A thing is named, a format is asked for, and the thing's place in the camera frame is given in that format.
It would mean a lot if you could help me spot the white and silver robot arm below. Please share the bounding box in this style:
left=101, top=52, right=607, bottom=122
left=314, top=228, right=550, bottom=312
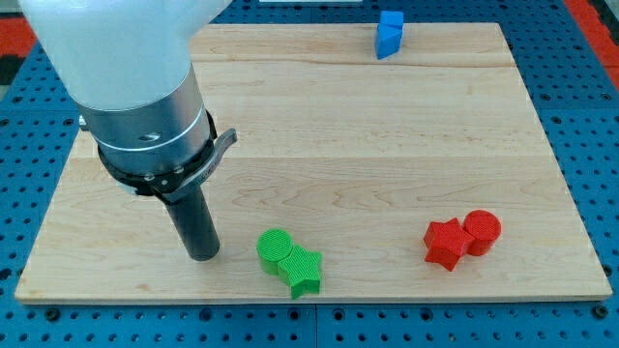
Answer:
left=19, top=0, right=230, bottom=175

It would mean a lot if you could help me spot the light wooden board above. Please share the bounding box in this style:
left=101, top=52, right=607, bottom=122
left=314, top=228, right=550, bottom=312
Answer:
left=15, top=23, right=612, bottom=305

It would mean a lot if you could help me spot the green cylinder block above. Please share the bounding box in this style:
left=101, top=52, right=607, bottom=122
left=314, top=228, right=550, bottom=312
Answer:
left=256, top=229, right=294, bottom=276

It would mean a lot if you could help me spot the green star block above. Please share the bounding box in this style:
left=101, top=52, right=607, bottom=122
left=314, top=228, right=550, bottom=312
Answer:
left=278, top=245, right=322, bottom=300

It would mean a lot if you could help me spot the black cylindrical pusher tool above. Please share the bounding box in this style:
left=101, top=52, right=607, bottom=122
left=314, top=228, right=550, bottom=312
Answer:
left=164, top=188, right=220, bottom=261

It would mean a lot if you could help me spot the black clamp with grey lever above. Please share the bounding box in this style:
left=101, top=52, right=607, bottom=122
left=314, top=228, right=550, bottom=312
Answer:
left=98, top=108, right=237, bottom=204

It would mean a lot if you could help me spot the red star block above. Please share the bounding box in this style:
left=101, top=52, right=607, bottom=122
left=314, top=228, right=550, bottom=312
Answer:
left=424, top=217, right=474, bottom=272

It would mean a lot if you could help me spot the blue triangular block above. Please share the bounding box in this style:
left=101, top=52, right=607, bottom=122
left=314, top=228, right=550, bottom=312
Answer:
left=374, top=24, right=403, bottom=60

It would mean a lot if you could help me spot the blue cube block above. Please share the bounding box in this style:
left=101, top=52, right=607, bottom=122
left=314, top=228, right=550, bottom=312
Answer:
left=379, top=11, right=404, bottom=29

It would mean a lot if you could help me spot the red cylinder block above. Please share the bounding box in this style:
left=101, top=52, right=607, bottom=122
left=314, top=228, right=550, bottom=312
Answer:
left=463, top=210, right=502, bottom=256

